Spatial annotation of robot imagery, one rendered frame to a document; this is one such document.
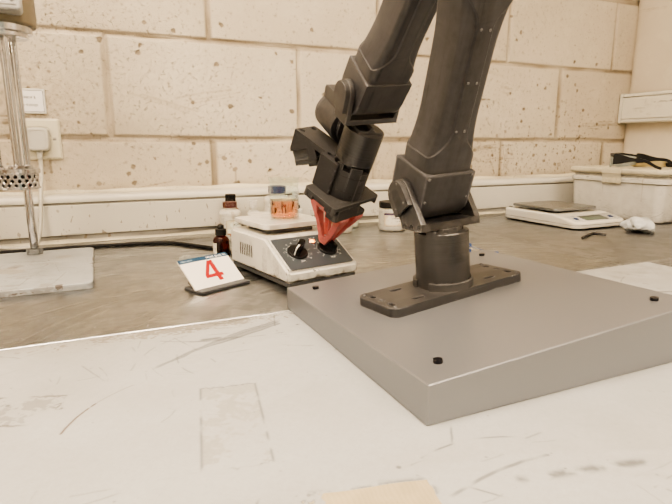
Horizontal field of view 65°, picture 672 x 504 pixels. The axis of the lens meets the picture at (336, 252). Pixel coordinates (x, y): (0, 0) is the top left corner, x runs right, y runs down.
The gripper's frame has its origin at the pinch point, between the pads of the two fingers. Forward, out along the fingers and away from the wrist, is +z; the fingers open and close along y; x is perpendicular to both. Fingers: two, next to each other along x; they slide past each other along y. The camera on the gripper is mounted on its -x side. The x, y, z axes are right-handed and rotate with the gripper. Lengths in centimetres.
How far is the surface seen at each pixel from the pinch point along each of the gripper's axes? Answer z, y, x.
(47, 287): 12.8, 34.4, -19.9
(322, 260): 1.4, 3.0, 2.8
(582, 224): 5, -75, 20
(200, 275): 6.8, 17.7, -7.2
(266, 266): 5.1, 8.6, -3.0
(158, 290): 9.6, 23.0, -9.6
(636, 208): 3, -101, 26
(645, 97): -16, -143, 4
